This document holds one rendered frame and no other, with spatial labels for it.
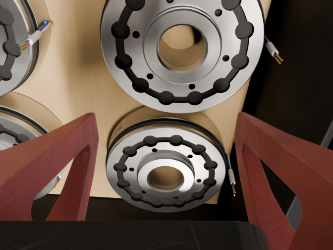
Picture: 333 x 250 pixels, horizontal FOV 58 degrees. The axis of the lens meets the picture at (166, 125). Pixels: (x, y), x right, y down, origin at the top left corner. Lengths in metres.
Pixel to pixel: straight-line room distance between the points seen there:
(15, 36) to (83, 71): 0.06
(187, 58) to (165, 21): 0.04
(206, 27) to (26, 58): 0.12
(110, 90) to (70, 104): 0.04
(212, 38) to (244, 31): 0.02
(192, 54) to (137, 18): 0.05
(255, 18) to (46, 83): 0.16
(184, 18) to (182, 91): 0.05
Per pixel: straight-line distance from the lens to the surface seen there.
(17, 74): 0.23
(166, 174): 0.28
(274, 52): 0.19
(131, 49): 0.19
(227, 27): 0.19
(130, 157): 0.25
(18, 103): 0.26
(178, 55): 0.22
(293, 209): 0.19
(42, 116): 0.26
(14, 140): 0.26
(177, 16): 0.18
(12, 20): 0.21
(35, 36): 0.20
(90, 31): 0.23
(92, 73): 0.24
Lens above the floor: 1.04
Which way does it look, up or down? 54 degrees down
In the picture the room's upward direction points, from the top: 178 degrees counter-clockwise
